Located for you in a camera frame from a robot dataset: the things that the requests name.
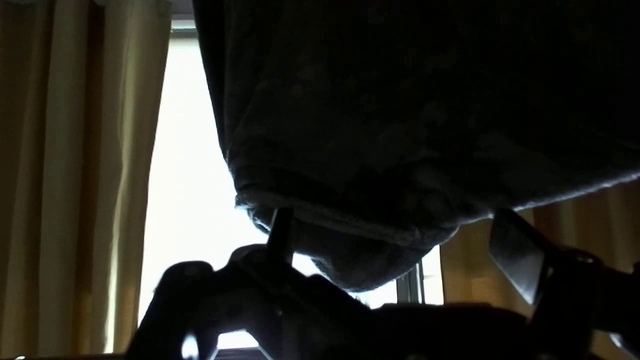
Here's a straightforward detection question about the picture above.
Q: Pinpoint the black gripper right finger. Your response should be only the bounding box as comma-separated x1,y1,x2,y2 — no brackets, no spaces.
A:
488,208,640,360

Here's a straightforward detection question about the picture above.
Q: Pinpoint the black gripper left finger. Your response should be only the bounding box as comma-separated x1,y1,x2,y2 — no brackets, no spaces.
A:
126,205,376,360

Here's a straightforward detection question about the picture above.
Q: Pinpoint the black robe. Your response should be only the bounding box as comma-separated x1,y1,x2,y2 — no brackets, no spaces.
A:
190,0,640,293

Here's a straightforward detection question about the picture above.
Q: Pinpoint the tan curtain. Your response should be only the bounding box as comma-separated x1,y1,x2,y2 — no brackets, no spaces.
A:
438,178,640,360
0,0,171,357

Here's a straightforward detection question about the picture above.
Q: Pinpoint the wide bright window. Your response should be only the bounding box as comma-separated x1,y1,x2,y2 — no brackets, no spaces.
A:
136,17,445,351

